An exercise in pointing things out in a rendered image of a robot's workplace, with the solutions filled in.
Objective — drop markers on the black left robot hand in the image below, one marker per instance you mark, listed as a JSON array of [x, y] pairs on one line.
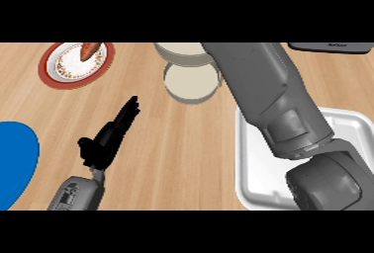
[[108, 138]]

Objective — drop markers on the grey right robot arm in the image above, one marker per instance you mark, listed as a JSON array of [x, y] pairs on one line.
[[272, 108]]

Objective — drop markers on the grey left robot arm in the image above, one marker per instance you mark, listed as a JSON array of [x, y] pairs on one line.
[[77, 195]]

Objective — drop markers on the cream tiered basket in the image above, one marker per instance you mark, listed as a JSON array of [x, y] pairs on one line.
[[189, 79]]

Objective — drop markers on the white tray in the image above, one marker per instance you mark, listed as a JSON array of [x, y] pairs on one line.
[[264, 171]]

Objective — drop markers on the blue round placemat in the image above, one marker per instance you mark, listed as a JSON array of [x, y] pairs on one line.
[[14, 161]]

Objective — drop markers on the red rimmed patterned plate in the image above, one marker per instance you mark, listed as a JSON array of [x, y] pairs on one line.
[[72, 67]]

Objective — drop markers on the orange carrot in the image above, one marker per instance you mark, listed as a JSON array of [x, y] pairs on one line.
[[88, 51]]

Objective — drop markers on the dark grey flat appliance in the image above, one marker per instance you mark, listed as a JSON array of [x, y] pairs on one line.
[[331, 47]]

